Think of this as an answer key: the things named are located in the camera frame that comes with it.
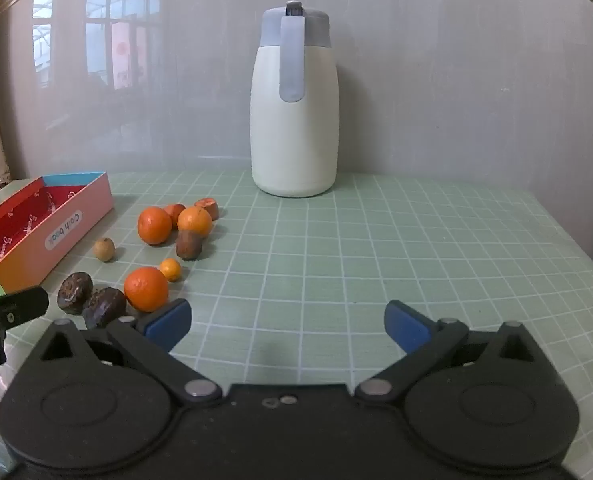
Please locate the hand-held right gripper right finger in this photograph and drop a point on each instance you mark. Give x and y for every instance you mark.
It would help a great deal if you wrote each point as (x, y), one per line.
(406, 326)

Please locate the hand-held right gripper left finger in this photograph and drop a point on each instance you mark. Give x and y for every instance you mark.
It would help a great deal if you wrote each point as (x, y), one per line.
(169, 321)

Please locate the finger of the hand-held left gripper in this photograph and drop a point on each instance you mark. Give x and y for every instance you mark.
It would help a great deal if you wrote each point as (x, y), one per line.
(19, 305)

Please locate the large orange tangerine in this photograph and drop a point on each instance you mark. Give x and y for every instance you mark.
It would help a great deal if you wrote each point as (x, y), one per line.
(146, 288)

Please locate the small orange kumquat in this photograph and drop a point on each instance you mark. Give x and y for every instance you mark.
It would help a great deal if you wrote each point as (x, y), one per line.
(170, 269)

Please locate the dark brown wrinkled fruit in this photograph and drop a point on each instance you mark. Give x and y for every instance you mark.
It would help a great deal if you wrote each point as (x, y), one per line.
(75, 293)
(190, 245)
(104, 307)

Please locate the colourful cardboard box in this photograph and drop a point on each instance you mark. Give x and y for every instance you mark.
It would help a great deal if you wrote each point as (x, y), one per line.
(71, 225)

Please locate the tan longan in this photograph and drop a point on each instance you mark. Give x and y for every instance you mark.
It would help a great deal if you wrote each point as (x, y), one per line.
(104, 249)

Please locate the cut tangerine half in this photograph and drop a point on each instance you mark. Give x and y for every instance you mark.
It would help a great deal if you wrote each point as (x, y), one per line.
(208, 206)

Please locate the green checked tablecloth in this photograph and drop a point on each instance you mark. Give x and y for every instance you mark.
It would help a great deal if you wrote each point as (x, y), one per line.
(351, 260)

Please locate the white thermos jug grey lid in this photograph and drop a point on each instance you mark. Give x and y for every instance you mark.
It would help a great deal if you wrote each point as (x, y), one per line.
(294, 135)

